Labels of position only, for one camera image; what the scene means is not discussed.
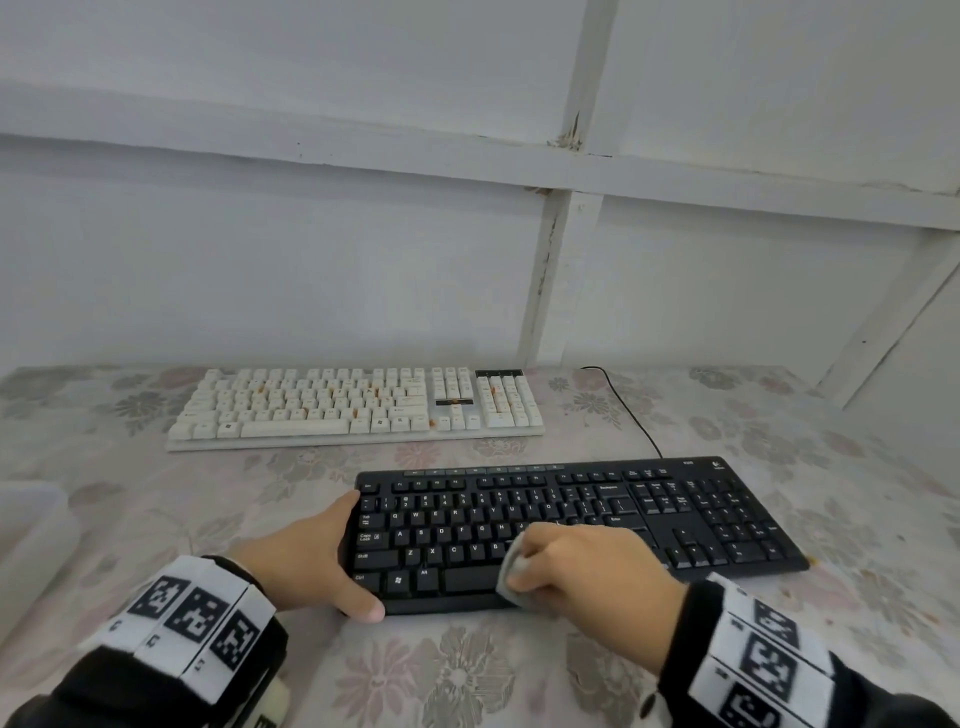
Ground white marker right wristband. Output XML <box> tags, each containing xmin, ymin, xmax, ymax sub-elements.
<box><xmin>686</xmin><ymin>573</ymin><xmax>838</xmax><ymax>728</ymax></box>

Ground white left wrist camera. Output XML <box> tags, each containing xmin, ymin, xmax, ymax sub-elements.
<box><xmin>239</xmin><ymin>671</ymin><xmax>294</xmax><ymax>728</ymax></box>

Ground floral tablecloth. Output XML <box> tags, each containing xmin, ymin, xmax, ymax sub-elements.
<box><xmin>0</xmin><ymin>363</ymin><xmax>960</xmax><ymax>728</ymax></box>

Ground grey fluffy cloth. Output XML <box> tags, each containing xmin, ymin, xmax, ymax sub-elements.
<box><xmin>494</xmin><ymin>536</ymin><xmax>538</xmax><ymax>609</ymax></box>

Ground white keyboard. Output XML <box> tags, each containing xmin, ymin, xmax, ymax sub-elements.
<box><xmin>164</xmin><ymin>367</ymin><xmax>547</xmax><ymax>453</ymax></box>

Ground person's right hand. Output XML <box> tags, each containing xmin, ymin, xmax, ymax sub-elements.
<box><xmin>503</xmin><ymin>521</ymin><xmax>690</xmax><ymax>676</ymax></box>

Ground person's right forearm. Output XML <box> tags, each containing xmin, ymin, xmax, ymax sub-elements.
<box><xmin>656</xmin><ymin>578</ymin><xmax>960</xmax><ymax>728</ymax></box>

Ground person's left forearm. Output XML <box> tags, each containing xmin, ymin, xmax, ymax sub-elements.
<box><xmin>0</xmin><ymin>554</ymin><xmax>290</xmax><ymax>728</ymax></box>

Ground white marker wristband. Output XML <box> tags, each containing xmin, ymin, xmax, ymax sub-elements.
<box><xmin>686</xmin><ymin>573</ymin><xmax>838</xmax><ymax>728</ymax></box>
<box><xmin>78</xmin><ymin>554</ymin><xmax>277</xmax><ymax>706</ymax></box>

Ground black keyboard cable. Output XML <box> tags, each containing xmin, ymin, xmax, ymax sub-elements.
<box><xmin>581</xmin><ymin>365</ymin><xmax>665</xmax><ymax>459</ymax></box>

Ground person's left hand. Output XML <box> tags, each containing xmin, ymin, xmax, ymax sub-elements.
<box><xmin>228</xmin><ymin>488</ymin><xmax>387</xmax><ymax>624</ymax></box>

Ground white marker left wristband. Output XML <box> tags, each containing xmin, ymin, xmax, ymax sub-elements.
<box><xmin>78</xmin><ymin>554</ymin><xmax>277</xmax><ymax>706</ymax></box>

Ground clear plastic container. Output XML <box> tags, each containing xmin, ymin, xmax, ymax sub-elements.
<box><xmin>0</xmin><ymin>481</ymin><xmax>82</xmax><ymax>646</ymax></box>

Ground white wooden frame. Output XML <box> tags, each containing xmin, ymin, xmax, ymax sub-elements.
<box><xmin>0</xmin><ymin>0</ymin><xmax>960</xmax><ymax>410</ymax></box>

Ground black keyboard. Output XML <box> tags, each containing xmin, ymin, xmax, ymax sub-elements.
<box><xmin>337</xmin><ymin>455</ymin><xmax>811</xmax><ymax>618</ymax></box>

